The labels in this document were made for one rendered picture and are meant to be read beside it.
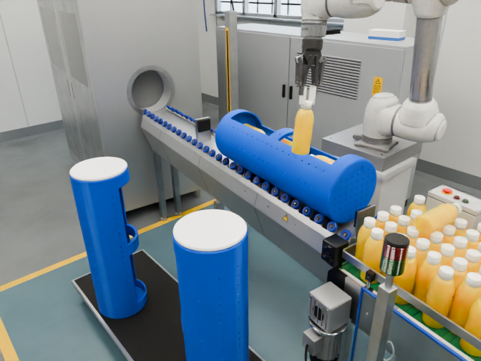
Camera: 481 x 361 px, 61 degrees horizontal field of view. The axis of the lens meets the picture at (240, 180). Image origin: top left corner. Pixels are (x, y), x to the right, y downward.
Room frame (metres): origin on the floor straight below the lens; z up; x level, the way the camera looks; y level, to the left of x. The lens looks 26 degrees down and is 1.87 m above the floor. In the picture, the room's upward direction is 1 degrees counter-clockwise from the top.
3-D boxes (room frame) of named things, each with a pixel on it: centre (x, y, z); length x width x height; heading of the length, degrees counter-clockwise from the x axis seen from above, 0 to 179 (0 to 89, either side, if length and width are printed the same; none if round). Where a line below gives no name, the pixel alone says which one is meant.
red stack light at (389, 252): (0.88, -0.41, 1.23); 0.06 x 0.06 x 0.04
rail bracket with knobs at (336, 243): (1.25, -0.35, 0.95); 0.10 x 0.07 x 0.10; 123
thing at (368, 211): (1.40, -0.50, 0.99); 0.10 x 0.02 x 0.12; 123
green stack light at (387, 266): (0.88, -0.41, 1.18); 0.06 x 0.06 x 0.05
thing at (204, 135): (2.51, 0.23, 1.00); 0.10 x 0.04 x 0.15; 123
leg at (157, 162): (3.05, 0.68, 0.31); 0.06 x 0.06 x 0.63; 33
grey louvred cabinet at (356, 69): (3.88, -0.64, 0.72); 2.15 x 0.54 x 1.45; 40
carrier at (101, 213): (1.87, 0.71, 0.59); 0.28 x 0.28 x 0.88
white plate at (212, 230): (1.29, 0.12, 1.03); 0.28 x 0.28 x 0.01
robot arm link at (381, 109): (2.02, -0.74, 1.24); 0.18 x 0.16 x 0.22; 44
